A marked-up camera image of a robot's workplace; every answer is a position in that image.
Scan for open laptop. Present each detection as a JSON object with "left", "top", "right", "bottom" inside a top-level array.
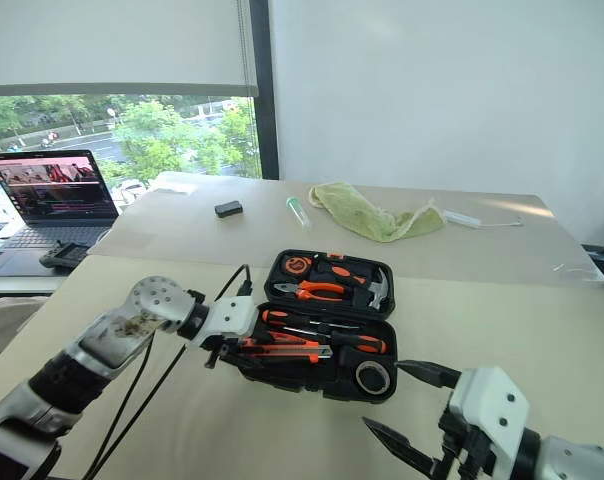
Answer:
[{"left": 0, "top": 148, "right": 121, "bottom": 278}]

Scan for orange handled pliers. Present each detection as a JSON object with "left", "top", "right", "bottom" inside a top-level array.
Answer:
[{"left": 271, "top": 280, "right": 349, "bottom": 304}]

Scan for short orange black screwdriver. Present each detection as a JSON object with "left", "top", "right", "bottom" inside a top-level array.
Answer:
[{"left": 260, "top": 309, "right": 362, "bottom": 331}]

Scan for black window frame post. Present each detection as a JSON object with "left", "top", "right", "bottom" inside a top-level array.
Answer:
[{"left": 248, "top": 0, "right": 281, "bottom": 181}]

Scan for white adapter block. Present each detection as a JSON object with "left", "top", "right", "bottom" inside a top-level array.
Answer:
[{"left": 443, "top": 209, "right": 484, "bottom": 229}]

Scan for long orange black screwdriver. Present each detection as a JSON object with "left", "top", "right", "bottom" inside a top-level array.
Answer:
[{"left": 281, "top": 326, "right": 388, "bottom": 354}]

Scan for grey fabric seat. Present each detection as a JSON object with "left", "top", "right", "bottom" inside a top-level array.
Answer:
[{"left": 0, "top": 295, "right": 49, "bottom": 375}]

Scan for orange black utility knife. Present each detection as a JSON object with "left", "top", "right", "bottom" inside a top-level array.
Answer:
[{"left": 239, "top": 336, "right": 334, "bottom": 363}]

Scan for green towel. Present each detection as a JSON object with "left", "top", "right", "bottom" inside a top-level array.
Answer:
[{"left": 308, "top": 180, "right": 448, "bottom": 245}]

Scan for small black box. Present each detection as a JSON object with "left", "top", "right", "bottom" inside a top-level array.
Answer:
[{"left": 213, "top": 199, "right": 245, "bottom": 220}]

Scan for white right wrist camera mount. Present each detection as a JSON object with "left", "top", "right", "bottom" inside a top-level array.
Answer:
[{"left": 448, "top": 366, "right": 532, "bottom": 477}]

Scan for orange black tape measure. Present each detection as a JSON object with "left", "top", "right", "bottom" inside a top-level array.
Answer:
[{"left": 281, "top": 254, "right": 314, "bottom": 277}]

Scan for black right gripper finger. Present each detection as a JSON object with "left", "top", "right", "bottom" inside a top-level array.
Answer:
[
  {"left": 396, "top": 359, "right": 462, "bottom": 391},
  {"left": 361, "top": 416, "right": 447, "bottom": 479}
]

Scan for black handheld controller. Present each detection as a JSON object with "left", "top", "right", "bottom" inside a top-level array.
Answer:
[{"left": 38, "top": 240, "right": 90, "bottom": 272}]

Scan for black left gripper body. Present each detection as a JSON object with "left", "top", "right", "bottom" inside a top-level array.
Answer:
[{"left": 203, "top": 333, "right": 248, "bottom": 372}]

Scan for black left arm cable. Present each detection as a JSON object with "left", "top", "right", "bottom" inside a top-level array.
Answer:
[{"left": 80, "top": 263, "right": 255, "bottom": 480}]

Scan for clear tube green cap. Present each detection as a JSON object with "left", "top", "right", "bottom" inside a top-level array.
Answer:
[{"left": 285, "top": 195, "right": 314, "bottom": 231}]

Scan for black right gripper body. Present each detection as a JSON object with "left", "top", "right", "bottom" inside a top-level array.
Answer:
[{"left": 430, "top": 401, "right": 499, "bottom": 480}]

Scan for black tool case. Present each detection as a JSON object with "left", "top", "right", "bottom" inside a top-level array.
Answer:
[{"left": 237, "top": 248, "right": 400, "bottom": 402}]

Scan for white roller blind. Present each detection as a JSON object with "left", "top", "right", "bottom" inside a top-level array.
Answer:
[{"left": 0, "top": 0, "right": 260, "bottom": 99}]

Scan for black electrical tape roll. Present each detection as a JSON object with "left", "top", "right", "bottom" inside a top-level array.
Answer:
[{"left": 355, "top": 361, "right": 389, "bottom": 395}]

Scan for claw hammer orange black handle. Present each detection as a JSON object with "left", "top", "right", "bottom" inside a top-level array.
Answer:
[{"left": 313, "top": 259, "right": 393, "bottom": 311}]

